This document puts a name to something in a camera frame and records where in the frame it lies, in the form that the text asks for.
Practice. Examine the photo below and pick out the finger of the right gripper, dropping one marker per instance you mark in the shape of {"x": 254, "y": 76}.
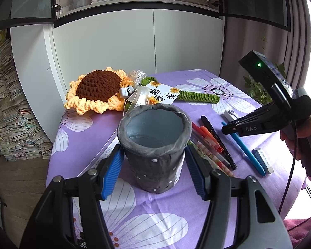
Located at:
{"x": 248, "y": 120}

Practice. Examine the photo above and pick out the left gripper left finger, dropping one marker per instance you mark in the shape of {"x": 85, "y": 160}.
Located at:
{"x": 51, "y": 224}

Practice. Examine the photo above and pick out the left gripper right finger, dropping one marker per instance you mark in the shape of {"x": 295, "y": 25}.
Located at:
{"x": 259, "y": 225}

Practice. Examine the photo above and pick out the blue pen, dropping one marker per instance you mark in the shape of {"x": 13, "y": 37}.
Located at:
{"x": 246, "y": 150}

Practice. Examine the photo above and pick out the black marker pen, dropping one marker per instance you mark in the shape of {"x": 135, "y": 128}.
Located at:
{"x": 210, "y": 128}

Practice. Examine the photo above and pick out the orange marker pen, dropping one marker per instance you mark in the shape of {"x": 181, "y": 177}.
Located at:
{"x": 211, "y": 137}

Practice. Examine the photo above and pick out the red gel pen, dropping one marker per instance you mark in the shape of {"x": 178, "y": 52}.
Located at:
{"x": 208, "y": 145}

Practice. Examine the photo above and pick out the pink patterned pen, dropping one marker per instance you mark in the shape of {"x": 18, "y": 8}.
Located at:
{"x": 220, "y": 164}

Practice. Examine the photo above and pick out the green white pen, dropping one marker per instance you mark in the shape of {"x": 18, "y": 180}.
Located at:
{"x": 193, "y": 144}

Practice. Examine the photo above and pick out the person's right hand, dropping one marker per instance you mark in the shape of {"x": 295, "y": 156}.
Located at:
{"x": 302, "y": 132}

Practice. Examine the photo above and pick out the green potted plant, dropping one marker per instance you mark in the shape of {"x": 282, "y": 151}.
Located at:
{"x": 269, "y": 76}

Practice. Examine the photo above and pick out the purple floral tablecloth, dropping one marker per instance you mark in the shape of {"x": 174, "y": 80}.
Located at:
{"x": 154, "y": 204}

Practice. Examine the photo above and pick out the grey curtain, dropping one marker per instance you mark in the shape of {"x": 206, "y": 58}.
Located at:
{"x": 279, "y": 29}

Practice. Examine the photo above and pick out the pile of stacked papers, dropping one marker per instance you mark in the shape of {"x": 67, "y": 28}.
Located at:
{"x": 21, "y": 136}

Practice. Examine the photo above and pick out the white sunflower greeting card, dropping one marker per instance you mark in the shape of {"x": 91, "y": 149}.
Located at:
{"x": 161, "y": 93}

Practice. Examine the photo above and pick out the silver ribbon bow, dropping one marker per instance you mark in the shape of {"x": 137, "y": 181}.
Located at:
{"x": 140, "y": 94}

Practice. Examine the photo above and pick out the crochet sunflower with green stem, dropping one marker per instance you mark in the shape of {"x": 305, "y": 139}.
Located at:
{"x": 102, "y": 90}

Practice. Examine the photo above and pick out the white bookshelf cabinet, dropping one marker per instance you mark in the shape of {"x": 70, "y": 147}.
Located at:
{"x": 154, "y": 36}

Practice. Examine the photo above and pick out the glass cabinet door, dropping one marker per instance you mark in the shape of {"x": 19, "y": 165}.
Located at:
{"x": 23, "y": 0}

